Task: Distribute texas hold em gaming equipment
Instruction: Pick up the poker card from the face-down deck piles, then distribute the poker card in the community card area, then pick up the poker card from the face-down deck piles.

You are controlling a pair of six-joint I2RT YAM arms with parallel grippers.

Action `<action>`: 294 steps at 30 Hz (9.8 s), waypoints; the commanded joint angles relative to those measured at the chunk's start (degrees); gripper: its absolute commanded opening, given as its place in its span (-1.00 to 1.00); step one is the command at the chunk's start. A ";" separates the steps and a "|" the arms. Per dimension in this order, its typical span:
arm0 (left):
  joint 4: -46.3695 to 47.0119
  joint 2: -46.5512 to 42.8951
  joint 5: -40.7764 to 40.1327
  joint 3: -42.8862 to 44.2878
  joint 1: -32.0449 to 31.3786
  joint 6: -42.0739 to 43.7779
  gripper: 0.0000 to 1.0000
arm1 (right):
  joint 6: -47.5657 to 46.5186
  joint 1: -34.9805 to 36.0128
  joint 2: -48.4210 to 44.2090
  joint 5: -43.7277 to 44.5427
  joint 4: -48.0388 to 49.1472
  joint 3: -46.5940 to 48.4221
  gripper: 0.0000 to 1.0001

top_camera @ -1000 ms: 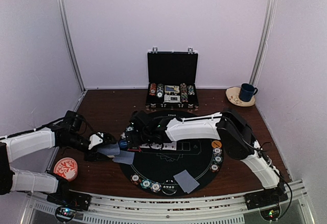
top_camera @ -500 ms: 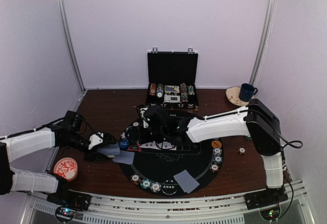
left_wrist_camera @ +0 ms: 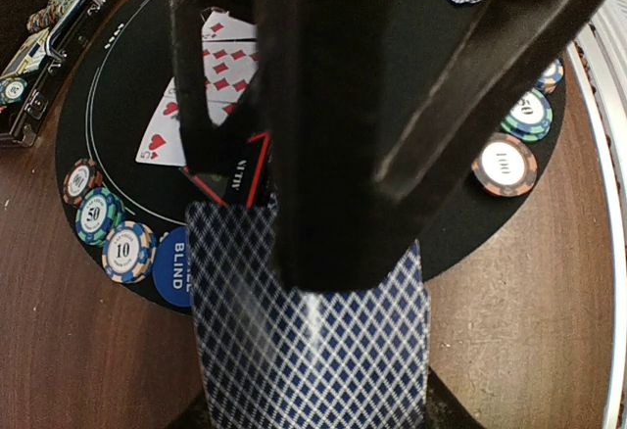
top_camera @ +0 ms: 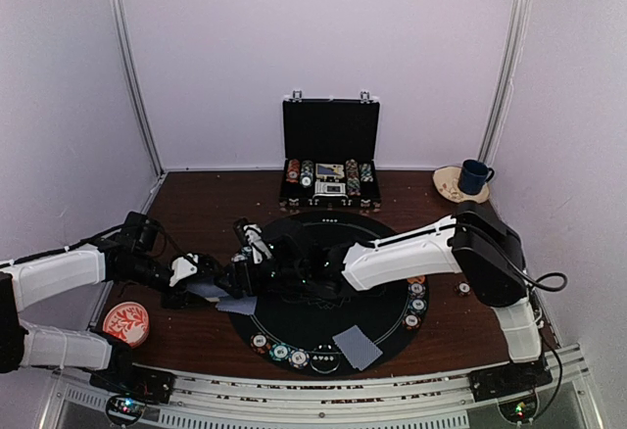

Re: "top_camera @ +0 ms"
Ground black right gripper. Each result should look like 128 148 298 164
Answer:
214 257 307 299

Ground blue playing card deck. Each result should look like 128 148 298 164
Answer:
186 280 229 303

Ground blue card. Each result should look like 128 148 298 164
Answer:
345 339 383 371
332 325 372 354
216 297 258 316

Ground red black chips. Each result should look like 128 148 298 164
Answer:
403 313 421 331
250 333 272 355

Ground green chips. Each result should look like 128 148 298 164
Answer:
269 343 291 361
409 298 427 314

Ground white blue chips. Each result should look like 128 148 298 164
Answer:
288 349 310 369
408 283 426 298

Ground clear round dealer button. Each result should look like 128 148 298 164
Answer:
310 343 341 375

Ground orange big blind button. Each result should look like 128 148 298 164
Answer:
408 275 426 284

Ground red black chip stack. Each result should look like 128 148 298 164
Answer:
455 281 472 297

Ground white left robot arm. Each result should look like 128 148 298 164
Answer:
1 212 225 394

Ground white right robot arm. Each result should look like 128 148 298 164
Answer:
216 202 542 392

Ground red white round coaster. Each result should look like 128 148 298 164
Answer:
102 302 150 348

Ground round black poker mat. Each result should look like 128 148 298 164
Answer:
224 211 431 378

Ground white card box in case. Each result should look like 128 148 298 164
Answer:
314 180 346 196

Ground red chip row in case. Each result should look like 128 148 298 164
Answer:
286 159 301 183

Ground black poker chip case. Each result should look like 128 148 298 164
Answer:
278 90 382 210

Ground multicolour chip row in case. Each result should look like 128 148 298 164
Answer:
345 159 361 197

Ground purple green chip row in case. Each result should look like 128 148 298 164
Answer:
360 164 373 183

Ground beige ceramic plate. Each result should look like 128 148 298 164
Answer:
432 166 490 204

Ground dark blue mug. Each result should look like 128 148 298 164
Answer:
458 160 495 196

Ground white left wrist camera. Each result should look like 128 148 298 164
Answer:
169 254 199 287

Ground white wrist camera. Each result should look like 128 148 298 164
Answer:
233 218 273 264
169 254 199 287

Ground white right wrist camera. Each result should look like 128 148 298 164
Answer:
233 218 273 264

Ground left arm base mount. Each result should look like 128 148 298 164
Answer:
88 366 176 428

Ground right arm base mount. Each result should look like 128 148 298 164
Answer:
468 362 553 426

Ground left aluminium frame post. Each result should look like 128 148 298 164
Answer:
109 0 165 177

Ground aluminium frame post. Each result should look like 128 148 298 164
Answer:
109 0 165 177
478 0 532 165

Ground front aluminium rail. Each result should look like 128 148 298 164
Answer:
36 343 599 429

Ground right aluminium frame post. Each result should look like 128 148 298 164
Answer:
478 0 532 165

